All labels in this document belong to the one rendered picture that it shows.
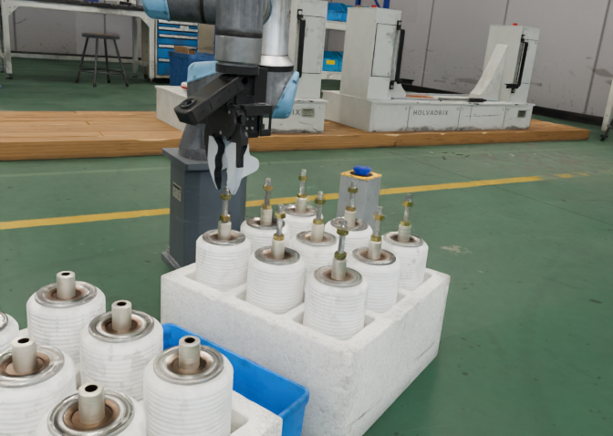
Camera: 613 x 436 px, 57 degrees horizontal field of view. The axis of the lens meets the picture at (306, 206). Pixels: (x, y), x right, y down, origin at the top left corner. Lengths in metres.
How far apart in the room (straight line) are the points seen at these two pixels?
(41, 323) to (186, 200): 0.67
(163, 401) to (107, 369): 0.11
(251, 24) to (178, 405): 0.57
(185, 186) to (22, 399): 0.83
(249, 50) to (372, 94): 2.65
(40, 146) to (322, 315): 2.02
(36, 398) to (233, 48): 0.56
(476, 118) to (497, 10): 3.22
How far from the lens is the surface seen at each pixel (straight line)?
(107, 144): 2.75
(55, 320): 0.78
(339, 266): 0.86
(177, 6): 1.04
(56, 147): 2.71
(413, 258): 1.05
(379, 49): 3.53
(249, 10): 0.92
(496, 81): 4.44
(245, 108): 0.93
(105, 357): 0.70
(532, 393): 1.19
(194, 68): 1.37
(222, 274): 0.98
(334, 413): 0.88
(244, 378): 0.92
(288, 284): 0.91
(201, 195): 1.37
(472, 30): 7.39
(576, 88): 6.45
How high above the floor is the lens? 0.60
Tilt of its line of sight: 17 degrees down
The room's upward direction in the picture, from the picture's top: 5 degrees clockwise
